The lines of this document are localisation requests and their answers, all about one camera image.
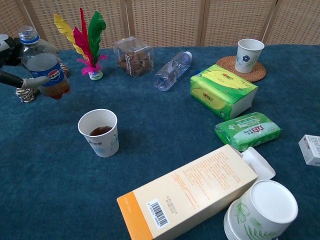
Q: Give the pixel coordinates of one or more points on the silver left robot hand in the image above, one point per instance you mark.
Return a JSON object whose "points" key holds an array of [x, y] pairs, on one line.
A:
{"points": [[12, 52]]}

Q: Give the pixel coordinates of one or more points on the Pepsi bottle with brown liquid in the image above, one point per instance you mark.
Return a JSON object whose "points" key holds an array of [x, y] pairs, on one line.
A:
{"points": [[42, 65]]}

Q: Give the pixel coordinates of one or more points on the paper cup with blue print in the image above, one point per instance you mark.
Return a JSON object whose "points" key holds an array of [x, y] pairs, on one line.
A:
{"points": [[105, 147]]}

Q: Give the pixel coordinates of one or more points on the paper cup with blue flower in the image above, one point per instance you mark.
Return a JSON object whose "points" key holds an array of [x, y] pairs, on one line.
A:
{"points": [[246, 60]]}

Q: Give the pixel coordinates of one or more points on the colourful feather shuttlecock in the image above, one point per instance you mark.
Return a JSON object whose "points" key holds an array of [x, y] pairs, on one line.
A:
{"points": [[95, 35]]}

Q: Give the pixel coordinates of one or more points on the clear box with brown blocks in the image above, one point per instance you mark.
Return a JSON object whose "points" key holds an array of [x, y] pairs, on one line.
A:
{"points": [[135, 62]]}

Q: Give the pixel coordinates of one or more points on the woven wooden folding screen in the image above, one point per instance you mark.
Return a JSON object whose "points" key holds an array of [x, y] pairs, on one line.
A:
{"points": [[165, 22]]}

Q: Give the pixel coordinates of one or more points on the empty clear water bottle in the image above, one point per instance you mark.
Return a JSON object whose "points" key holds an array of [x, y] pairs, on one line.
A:
{"points": [[172, 71]]}

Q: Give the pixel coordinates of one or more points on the dark blue table cloth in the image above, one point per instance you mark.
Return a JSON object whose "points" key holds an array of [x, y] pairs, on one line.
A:
{"points": [[160, 120]]}

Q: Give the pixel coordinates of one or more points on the green yellow tissue pack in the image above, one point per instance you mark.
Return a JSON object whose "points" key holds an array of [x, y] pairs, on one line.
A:
{"points": [[220, 90]]}

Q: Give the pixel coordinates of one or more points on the long cream orange carton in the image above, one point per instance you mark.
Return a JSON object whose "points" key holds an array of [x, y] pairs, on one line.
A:
{"points": [[190, 190]]}

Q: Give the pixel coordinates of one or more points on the round woven rattan coaster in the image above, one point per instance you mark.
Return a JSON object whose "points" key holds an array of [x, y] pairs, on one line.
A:
{"points": [[258, 73]]}

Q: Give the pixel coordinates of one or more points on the green wet wipes pack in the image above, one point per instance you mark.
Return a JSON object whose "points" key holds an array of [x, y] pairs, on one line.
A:
{"points": [[247, 131]]}

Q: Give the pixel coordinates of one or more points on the stack of leaf-print paper cups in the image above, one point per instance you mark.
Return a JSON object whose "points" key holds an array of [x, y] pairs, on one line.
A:
{"points": [[270, 205]]}

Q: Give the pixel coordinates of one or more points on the small white cardboard box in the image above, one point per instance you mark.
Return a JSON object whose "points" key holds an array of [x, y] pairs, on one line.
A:
{"points": [[311, 150]]}

